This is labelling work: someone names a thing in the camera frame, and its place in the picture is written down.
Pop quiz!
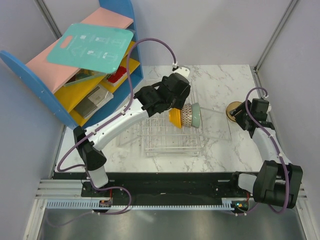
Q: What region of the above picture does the mint green bowl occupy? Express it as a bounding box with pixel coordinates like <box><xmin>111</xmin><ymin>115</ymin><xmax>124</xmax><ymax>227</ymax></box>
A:
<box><xmin>191</xmin><ymin>102</ymin><xmax>201</xmax><ymax>129</ymax></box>

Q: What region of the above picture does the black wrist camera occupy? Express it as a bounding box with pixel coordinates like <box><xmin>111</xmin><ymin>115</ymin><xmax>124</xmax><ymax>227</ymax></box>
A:
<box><xmin>249</xmin><ymin>98</ymin><xmax>269</xmax><ymax>121</ymax></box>
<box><xmin>161</xmin><ymin>73</ymin><xmax>191</xmax><ymax>98</ymax></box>

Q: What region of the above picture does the blue pink yellow shelf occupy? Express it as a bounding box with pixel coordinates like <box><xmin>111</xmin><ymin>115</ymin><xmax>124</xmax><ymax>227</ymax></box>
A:
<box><xmin>0</xmin><ymin>0</ymin><xmax>143</xmax><ymax>129</ymax></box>

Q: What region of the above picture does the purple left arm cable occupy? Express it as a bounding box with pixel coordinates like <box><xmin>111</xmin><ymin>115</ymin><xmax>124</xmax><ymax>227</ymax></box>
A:
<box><xmin>56</xmin><ymin>37</ymin><xmax>179</xmax><ymax>173</ymax></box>

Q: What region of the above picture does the orange yellow bowl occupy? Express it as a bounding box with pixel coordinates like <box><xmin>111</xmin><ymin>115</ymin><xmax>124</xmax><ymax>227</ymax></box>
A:
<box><xmin>168</xmin><ymin>108</ymin><xmax>182</xmax><ymax>129</ymax></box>

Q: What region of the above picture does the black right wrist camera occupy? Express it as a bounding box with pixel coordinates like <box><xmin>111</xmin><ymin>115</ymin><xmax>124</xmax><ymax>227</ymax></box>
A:
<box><xmin>249</xmin><ymin>98</ymin><xmax>269</xmax><ymax>121</ymax></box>

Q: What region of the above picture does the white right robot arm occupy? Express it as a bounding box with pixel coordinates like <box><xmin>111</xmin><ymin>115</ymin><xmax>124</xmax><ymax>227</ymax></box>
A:
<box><xmin>226</xmin><ymin>98</ymin><xmax>303</xmax><ymax>209</ymax></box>

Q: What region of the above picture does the red white box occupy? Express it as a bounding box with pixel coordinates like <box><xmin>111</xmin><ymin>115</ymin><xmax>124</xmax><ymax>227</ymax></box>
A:
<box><xmin>106</xmin><ymin>66</ymin><xmax>128</xmax><ymax>87</ymax></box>

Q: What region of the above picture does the white wire dish rack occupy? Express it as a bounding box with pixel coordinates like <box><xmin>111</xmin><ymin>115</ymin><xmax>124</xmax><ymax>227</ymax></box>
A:
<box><xmin>117</xmin><ymin>78</ymin><xmax>233</xmax><ymax>158</ymax></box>

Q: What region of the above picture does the purple scale pattern bowl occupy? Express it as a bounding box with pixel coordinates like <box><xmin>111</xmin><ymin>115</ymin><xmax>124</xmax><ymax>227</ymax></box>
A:
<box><xmin>180</xmin><ymin>103</ymin><xmax>193</xmax><ymax>128</ymax></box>

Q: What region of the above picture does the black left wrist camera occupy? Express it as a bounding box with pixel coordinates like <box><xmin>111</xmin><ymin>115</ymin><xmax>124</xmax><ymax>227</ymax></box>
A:
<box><xmin>161</xmin><ymin>73</ymin><xmax>191</xmax><ymax>98</ymax></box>

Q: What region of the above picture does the grey setup guide booklet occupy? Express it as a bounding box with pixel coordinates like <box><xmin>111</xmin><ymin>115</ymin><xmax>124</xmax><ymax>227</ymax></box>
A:
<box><xmin>74</xmin><ymin>84</ymin><xmax>114</xmax><ymax>119</ymax></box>

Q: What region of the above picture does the cream bowl with bird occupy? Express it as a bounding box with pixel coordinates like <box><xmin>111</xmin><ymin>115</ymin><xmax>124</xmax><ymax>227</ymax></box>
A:
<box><xmin>225</xmin><ymin>101</ymin><xmax>242</xmax><ymax>123</ymax></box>

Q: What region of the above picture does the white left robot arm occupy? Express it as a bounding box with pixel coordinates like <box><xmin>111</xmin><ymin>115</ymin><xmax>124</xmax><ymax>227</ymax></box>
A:
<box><xmin>73</xmin><ymin>66</ymin><xmax>191</xmax><ymax>197</ymax></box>

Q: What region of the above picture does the white slotted cable duct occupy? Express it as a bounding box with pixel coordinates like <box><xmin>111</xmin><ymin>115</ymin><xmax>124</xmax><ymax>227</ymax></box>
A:
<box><xmin>46</xmin><ymin>199</ymin><xmax>235</xmax><ymax>211</ymax></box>

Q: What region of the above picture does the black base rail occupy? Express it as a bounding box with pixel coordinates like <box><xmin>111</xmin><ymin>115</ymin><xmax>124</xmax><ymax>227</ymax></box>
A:
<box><xmin>79</xmin><ymin>170</ymin><xmax>261</xmax><ymax>208</ymax></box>

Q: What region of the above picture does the green book under board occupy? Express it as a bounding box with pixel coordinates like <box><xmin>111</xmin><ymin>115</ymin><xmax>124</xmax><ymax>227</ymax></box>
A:
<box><xmin>63</xmin><ymin>68</ymin><xmax>106</xmax><ymax>87</ymax></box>

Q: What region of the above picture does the teal cutting board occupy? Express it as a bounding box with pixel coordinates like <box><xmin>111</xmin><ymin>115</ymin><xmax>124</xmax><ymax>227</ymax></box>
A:
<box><xmin>46</xmin><ymin>23</ymin><xmax>134</xmax><ymax>74</ymax></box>

